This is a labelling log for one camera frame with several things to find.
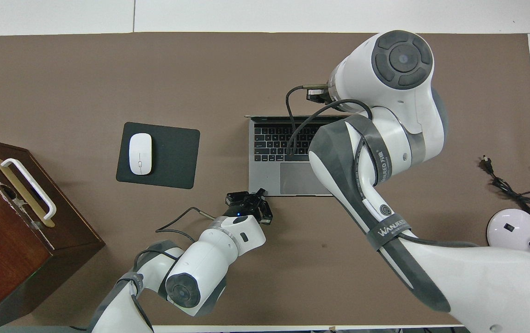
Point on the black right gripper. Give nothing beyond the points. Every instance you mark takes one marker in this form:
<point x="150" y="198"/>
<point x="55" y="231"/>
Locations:
<point x="316" y="95"/>

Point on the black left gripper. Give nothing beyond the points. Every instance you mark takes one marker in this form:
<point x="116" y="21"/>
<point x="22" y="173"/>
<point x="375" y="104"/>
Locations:
<point x="251" y="208"/>

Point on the grey aluminium laptop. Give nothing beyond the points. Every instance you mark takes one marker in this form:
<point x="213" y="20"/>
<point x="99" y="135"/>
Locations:
<point x="269" y="175"/>

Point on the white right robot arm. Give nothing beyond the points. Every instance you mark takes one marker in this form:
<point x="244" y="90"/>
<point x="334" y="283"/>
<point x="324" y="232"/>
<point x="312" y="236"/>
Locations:
<point x="394" y="129"/>

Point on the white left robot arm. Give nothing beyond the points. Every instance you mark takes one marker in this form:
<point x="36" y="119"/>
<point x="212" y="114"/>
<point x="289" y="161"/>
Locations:
<point x="209" y="259"/>

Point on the black mouse pad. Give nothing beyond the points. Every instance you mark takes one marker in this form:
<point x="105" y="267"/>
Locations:
<point x="172" y="157"/>

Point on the white computer mouse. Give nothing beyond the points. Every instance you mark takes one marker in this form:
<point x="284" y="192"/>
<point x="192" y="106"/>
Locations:
<point x="140" y="153"/>

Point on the brown table mat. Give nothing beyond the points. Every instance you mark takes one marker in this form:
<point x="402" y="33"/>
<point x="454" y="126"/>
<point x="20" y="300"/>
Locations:
<point x="84" y="78"/>

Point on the white desk lamp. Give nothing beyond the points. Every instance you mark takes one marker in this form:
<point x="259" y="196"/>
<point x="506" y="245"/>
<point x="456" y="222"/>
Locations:
<point x="510" y="229"/>

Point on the dark brown wooden box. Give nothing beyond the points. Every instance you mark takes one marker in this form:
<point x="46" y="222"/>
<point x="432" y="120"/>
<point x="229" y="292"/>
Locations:
<point x="6" y="259"/>

